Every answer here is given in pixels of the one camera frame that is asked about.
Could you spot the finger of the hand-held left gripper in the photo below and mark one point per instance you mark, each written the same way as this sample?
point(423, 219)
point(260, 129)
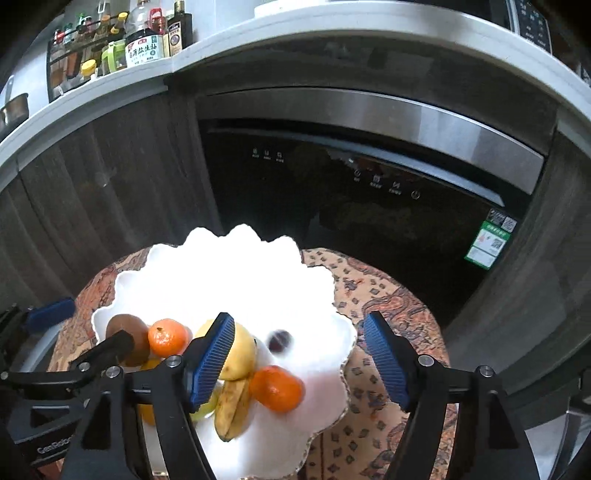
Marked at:
point(108, 348)
point(51, 314)

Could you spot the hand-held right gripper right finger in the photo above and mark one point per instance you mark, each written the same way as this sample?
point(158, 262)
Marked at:
point(385, 362)

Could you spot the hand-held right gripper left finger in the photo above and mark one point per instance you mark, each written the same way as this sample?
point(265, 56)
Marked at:
point(211, 364)

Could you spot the brown kiwi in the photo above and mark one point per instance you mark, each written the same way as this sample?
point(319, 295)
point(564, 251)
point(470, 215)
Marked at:
point(123, 332)

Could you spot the large yellow lemon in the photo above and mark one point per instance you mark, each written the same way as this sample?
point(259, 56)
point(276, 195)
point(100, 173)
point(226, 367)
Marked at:
point(242, 353)

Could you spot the green apple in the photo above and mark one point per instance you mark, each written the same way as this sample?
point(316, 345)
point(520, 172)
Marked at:
point(205, 408)

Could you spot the spotted yellow banana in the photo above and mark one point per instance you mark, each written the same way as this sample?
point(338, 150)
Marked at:
point(231, 408)

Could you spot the orange mandarin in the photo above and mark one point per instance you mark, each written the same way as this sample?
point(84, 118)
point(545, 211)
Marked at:
point(167, 338)
point(276, 388)

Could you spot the dark purple plum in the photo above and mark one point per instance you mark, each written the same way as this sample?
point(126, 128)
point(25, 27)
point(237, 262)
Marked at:
point(279, 342)

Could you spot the white scalloped bowl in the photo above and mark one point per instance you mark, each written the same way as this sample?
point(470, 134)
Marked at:
point(258, 286)

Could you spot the grey kickboard strip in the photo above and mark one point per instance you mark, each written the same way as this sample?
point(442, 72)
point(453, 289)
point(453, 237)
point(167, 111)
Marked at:
point(51, 344)

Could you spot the patterned woven tablecloth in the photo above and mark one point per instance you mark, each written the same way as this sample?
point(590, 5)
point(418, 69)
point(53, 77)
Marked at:
point(392, 300)

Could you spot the dark wood cabinet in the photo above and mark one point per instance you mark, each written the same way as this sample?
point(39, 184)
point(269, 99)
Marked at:
point(531, 277)
point(106, 184)

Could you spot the green white label sticker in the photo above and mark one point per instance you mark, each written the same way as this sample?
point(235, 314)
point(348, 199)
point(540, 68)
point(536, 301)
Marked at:
point(489, 240)

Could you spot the black built-in dishwasher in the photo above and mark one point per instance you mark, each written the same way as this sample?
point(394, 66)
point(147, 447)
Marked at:
point(323, 194)

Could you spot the metal saucepan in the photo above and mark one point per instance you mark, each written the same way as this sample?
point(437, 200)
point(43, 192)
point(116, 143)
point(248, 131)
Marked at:
point(14, 108)

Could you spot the row of condiment bottles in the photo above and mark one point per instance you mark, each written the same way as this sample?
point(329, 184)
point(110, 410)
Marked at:
point(138, 39)

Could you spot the light grey countertop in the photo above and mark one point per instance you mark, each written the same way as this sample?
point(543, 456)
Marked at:
point(323, 41)

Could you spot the black appliance with control panel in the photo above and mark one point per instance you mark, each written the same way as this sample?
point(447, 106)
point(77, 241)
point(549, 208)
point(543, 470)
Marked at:
point(531, 23)

